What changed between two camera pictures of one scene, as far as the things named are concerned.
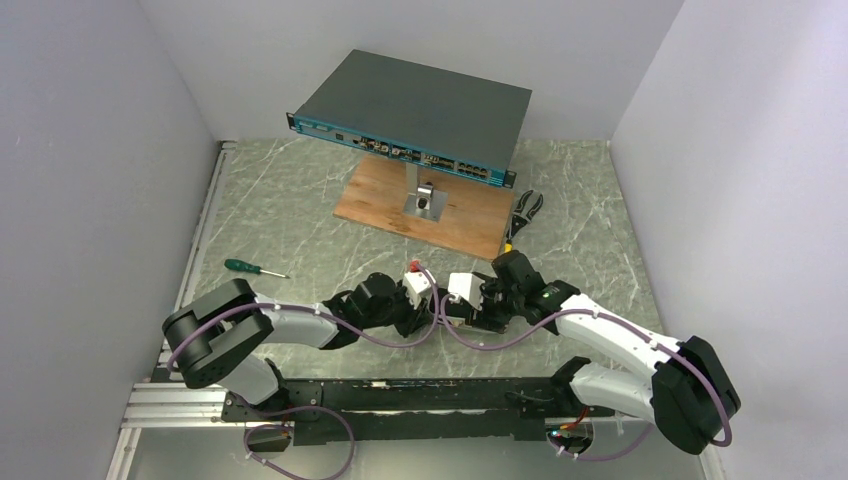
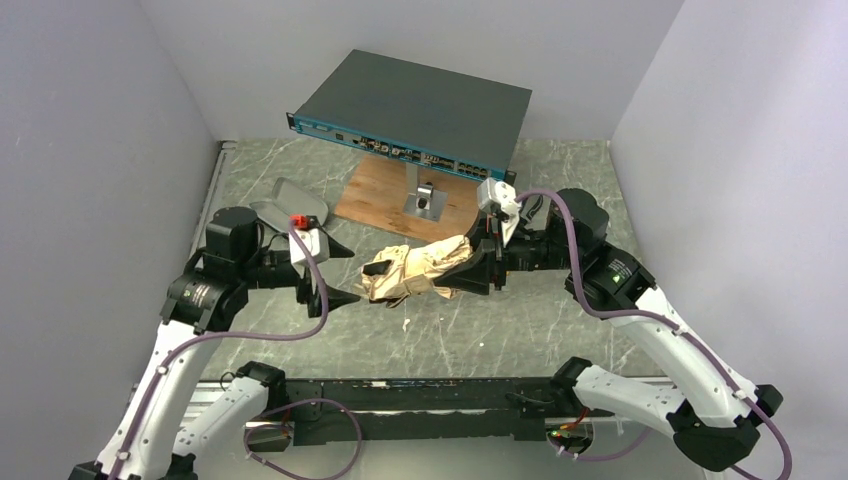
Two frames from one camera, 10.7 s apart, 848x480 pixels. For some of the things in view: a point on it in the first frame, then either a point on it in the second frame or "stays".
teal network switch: [463, 125] stays
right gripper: [478, 317] to [495, 254]
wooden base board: [475, 215] stays
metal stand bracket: [422, 201] stays
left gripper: [418, 315] to [307, 275]
